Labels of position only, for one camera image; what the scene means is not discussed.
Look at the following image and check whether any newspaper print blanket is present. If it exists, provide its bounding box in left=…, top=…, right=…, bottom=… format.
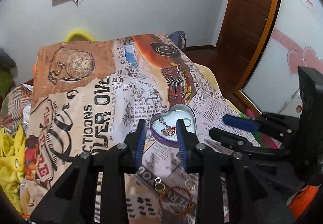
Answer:
left=20, top=33, right=263, bottom=224

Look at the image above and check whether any green patterned bin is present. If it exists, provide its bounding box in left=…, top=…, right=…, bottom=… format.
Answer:
left=0, top=70, right=13, bottom=99

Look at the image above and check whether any brown wooden door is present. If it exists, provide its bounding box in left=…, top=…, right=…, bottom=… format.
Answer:
left=215, top=0, right=272, bottom=94

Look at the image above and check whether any yellow round cushion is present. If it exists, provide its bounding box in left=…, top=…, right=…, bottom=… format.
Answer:
left=64, top=29, right=96, bottom=42

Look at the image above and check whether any dark blue bag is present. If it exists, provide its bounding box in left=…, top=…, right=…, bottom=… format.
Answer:
left=168, top=31, right=187, bottom=51

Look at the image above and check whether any dark green pillow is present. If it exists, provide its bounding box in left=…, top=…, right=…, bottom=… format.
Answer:
left=0, top=47, right=16, bottom=69

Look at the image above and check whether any purple heart-shaped tin box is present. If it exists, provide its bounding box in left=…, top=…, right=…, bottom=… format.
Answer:
left=149, top=104, right=197, bottom=148

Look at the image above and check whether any red string bracelet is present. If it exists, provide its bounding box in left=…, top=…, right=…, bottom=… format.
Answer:
left=159, top=117, right=192, bottom=138

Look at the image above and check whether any white sliding wardrobe door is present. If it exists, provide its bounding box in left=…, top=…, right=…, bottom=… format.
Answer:
left=242, top=0, right=322, bottom=117

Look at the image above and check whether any orange braided bracelet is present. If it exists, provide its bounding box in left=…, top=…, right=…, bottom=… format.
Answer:
left=158, top=186, right=195, bottom=217

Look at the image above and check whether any yellow cloth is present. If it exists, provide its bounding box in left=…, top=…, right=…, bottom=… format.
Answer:
left=0, top=122, right=26, bottom=214

